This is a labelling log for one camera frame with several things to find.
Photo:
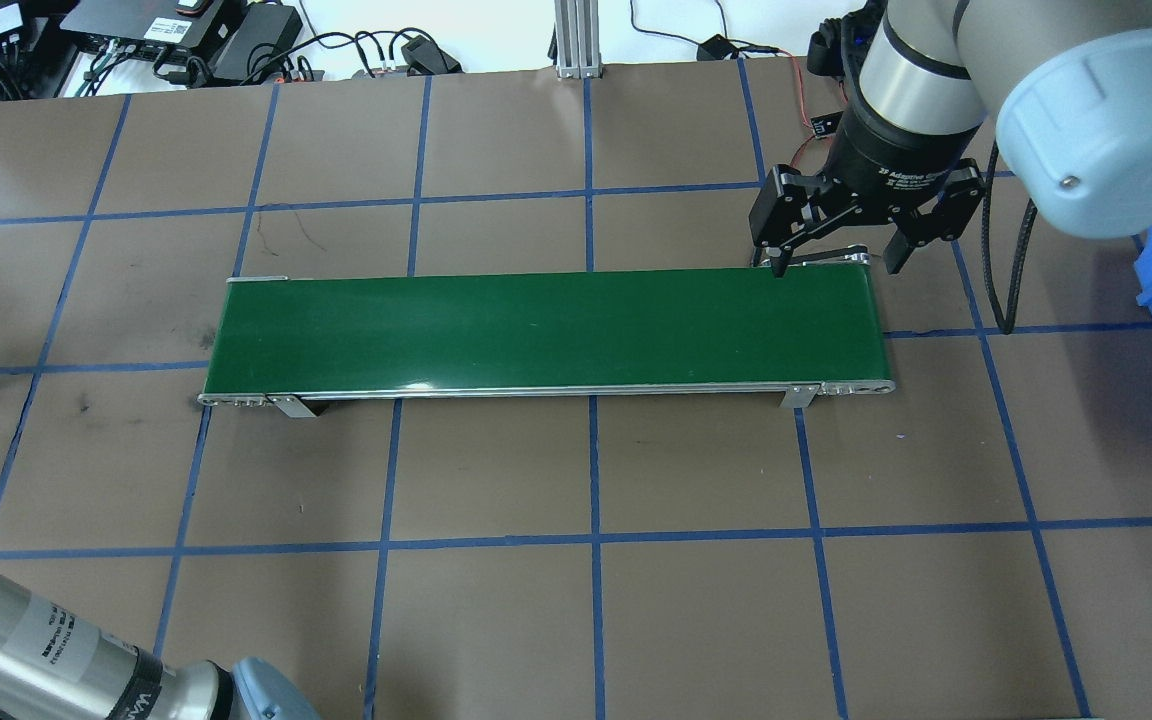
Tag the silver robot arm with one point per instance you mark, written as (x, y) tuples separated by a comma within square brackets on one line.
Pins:
[(1106, 130), (36, 640)]

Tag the small circuit board red light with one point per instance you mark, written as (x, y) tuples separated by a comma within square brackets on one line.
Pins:
[(826, 123)]

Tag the red black power lead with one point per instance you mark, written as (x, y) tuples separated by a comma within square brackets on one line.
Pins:
[(796, 75)]

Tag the small black power adapter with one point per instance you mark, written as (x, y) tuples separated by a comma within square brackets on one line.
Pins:
[(714, 47)]

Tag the green conveyor belt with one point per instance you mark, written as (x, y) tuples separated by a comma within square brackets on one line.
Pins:
[(536, 330)]

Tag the medium black power adapter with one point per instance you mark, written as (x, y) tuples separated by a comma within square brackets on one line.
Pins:
[(426, 52)]

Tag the large black power adapter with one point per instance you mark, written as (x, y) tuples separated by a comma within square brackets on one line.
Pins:
[(256, 42)]

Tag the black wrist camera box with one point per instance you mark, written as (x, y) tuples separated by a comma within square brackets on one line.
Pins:
[(841, 45)]

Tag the aluminium frame post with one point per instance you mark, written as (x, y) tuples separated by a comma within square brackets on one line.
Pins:
[(576, 40)]

